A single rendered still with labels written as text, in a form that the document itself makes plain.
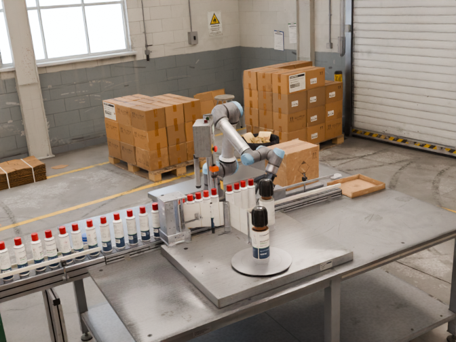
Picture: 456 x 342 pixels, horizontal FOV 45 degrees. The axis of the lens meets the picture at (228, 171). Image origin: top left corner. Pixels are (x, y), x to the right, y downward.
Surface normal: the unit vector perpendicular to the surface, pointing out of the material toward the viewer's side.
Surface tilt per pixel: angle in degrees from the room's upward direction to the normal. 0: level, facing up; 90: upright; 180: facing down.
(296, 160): 90
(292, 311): 1
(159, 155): 87
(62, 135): 90
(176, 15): 90
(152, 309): 0
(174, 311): 0
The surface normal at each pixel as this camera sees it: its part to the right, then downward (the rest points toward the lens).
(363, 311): -0.06, -0.95
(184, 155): 0.66, 0.20
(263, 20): -0.79, 0.24
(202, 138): -0.09, 0.32
